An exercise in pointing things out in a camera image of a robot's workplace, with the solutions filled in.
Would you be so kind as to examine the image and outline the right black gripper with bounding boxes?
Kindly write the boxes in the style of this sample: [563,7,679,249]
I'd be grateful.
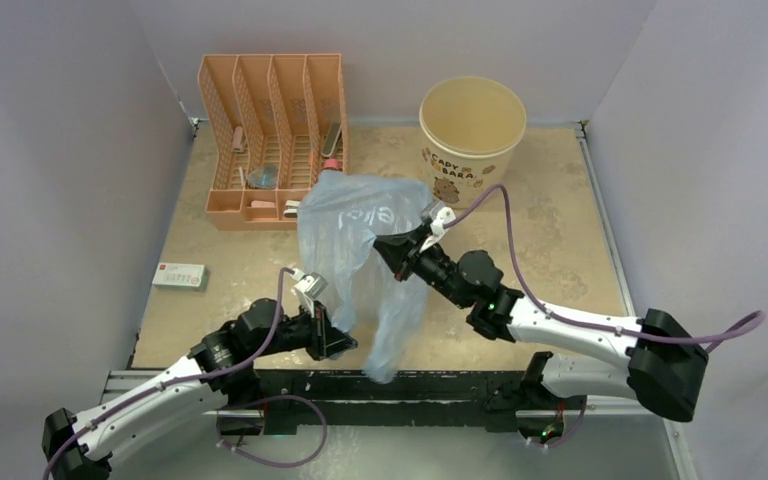
[369,224,470,309]

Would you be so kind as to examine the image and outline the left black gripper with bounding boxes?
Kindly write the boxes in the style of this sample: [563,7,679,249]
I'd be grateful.
[252,300,357,360]

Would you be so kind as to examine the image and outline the blue plastic trash bag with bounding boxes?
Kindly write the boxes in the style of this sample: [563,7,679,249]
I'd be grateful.
[297,170,432,383]

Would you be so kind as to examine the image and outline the beige capybara trash bin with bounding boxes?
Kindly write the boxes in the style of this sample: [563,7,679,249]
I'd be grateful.
[419,76,527,209]

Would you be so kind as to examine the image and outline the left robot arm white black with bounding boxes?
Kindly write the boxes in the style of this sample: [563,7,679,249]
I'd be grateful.
[42,298,357,479]

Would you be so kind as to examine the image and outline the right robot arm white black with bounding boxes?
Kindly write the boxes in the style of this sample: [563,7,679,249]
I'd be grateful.
[373,226,709,423]

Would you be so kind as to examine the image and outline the white stapler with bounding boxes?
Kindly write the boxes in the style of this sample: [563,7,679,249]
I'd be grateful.
[282,200,300,219]

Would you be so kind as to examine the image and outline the grey pen case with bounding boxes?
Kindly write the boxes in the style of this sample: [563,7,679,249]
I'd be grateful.
[320,122,342,159]

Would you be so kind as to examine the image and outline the pink eraser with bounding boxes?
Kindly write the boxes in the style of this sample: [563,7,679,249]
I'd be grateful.
[248,200,277,209]

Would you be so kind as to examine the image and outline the pink plastic file organizer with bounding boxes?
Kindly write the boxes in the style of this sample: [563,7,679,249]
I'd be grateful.
[198,53,350,231]

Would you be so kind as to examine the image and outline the white red small box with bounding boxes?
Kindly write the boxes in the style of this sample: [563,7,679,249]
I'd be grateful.
[152,262,209,291]

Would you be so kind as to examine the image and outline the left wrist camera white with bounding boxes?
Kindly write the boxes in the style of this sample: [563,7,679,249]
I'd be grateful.
[291,269,328,315]

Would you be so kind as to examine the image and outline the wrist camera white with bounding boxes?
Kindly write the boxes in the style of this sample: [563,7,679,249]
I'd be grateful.
[291,269,328,315]
[420,202,456,252]

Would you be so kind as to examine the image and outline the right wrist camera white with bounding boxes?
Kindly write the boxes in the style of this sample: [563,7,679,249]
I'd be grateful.
[420,202,456,252]

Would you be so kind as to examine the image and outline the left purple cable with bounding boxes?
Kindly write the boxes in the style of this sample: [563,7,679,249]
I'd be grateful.
[42,267,306,480]

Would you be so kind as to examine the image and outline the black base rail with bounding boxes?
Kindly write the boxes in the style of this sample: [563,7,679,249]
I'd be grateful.
[193,351,587,437]

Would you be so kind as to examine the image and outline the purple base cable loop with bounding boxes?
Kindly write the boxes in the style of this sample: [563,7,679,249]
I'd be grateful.
[214,394,328,468]

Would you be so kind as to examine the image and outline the aluminium frame rail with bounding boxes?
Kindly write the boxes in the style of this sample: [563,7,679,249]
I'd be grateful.
[79,367,700,480]

